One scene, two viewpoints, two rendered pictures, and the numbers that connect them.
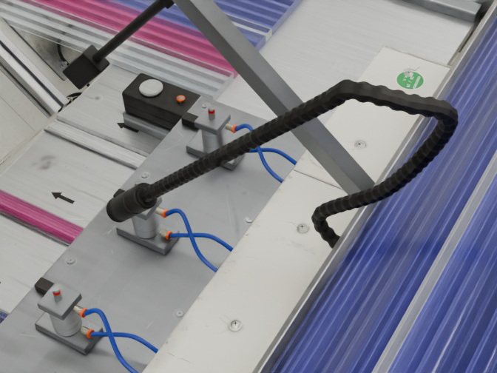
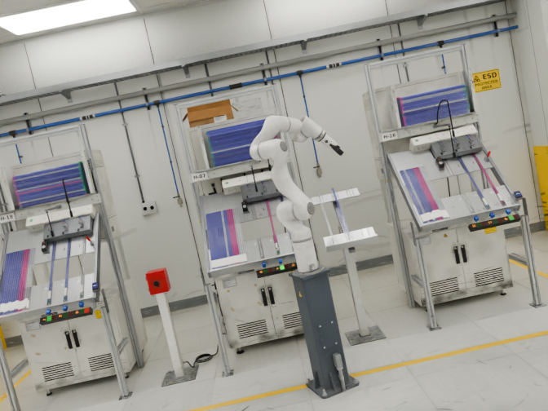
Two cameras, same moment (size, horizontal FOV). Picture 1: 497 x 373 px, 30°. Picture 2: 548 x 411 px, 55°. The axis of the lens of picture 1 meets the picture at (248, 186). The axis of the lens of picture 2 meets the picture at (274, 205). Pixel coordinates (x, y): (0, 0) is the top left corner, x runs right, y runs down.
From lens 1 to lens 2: 373 cm
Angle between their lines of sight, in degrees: 72
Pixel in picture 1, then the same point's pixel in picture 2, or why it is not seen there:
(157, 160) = (254, 195)
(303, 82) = (227, 203)
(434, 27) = (205, 199)
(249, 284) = (263, 176)
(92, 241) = (269, 192)
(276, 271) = (260, 175)
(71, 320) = not seen: hidden behind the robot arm
